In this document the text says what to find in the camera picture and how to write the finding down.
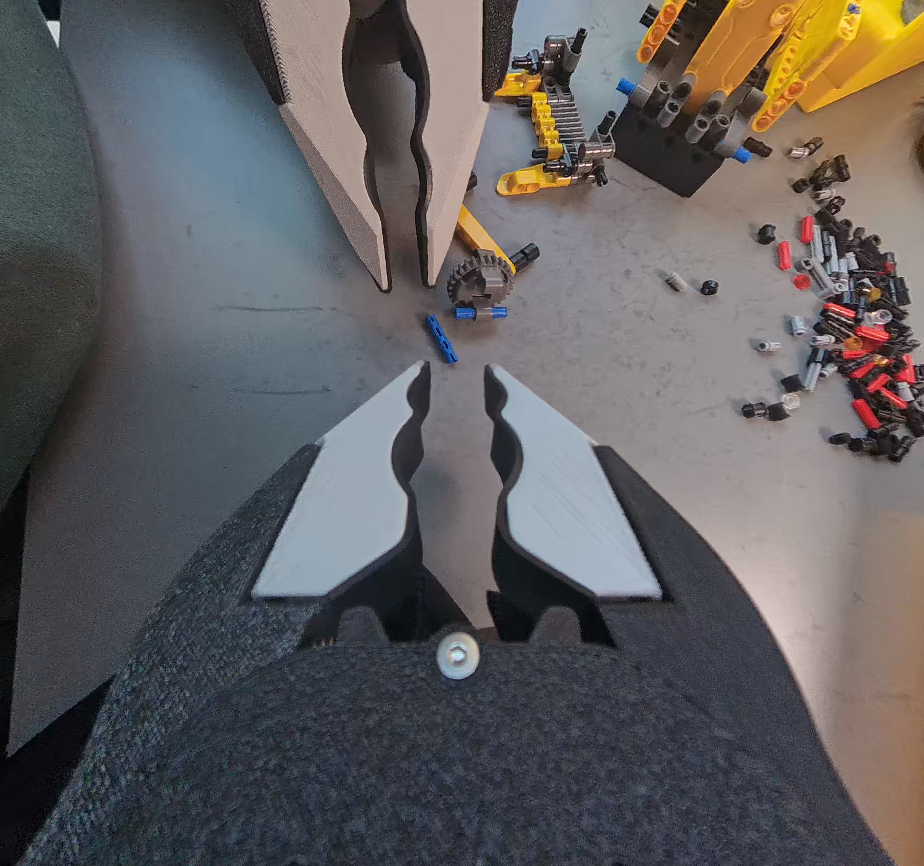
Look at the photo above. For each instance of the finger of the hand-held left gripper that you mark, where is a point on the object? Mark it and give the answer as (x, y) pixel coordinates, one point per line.
(310, 50)
(451, 50)

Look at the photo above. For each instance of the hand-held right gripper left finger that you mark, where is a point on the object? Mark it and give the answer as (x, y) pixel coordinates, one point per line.
(332, 519)

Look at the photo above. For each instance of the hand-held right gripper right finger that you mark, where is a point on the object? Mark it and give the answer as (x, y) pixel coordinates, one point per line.
(577, 519)

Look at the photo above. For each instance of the yellow lego beam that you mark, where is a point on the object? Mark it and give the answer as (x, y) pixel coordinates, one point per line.
(480, 234)

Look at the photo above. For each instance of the grey lego gear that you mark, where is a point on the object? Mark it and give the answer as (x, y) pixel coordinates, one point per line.
(478, 278)

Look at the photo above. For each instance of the yellow grey lego claw assembly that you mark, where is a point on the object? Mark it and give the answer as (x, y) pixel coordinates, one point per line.
(559, 123)

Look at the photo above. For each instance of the large yellow black lego model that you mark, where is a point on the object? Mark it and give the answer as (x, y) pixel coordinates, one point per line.
(671, 151)

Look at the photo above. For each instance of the small grey lego bush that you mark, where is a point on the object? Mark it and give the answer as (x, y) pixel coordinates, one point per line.
(675, 280)

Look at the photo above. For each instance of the black lego axle connector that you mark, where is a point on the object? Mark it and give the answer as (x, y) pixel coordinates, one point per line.
(758, 147)

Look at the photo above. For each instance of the pile of small lego pieces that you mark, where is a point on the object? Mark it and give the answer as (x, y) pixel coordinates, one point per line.
(859, 332)

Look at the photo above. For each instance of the yellow bin with large parts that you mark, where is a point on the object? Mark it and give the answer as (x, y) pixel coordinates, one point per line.
(881, 50)

